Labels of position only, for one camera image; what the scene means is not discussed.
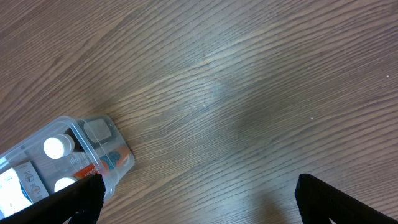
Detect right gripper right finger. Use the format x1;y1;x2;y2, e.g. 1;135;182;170
295;174;397;224

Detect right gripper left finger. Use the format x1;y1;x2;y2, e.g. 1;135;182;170
1;174;106;224

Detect orange bottle white cap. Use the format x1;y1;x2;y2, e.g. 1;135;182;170
54;146;131;192

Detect black bottle white cap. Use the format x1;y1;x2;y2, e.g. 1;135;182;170
43;128;85;159

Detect white medicine box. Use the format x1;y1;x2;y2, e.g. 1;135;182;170
1;162;49;219

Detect clear plastic container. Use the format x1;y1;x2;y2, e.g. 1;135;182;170
1;115;135;200

